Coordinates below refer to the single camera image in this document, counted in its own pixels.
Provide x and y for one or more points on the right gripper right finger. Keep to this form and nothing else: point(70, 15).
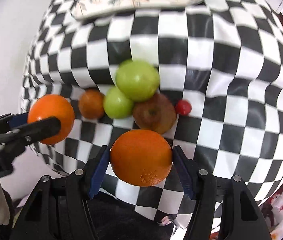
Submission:
point(199, 185)

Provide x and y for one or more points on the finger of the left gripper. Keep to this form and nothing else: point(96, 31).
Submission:
point(10, 121)
point(32, 132)

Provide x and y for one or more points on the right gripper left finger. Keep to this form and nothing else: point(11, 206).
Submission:
point(81, 187)

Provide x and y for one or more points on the small orange mandarin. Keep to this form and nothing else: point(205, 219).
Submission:
point(53, 105)

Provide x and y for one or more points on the large orange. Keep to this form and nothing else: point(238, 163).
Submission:
point(141, 158)

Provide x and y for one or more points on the red cherry tomato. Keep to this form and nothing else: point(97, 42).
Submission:
point(183, 107)

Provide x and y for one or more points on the dark orange mandarin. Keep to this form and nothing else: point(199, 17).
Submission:
point(90, 104)

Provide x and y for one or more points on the red-brown apple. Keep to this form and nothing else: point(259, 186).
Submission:
point(156, 114)

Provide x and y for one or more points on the small green apple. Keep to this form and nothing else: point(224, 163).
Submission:
point(116, 105)

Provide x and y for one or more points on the large green apple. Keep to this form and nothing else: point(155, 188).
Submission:
point(138, 80)

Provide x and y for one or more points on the black white checkered cloth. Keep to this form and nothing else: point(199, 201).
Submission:
point(224, 56)

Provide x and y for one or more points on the floral ceramic plate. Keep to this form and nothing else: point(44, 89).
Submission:
point(87, 9)

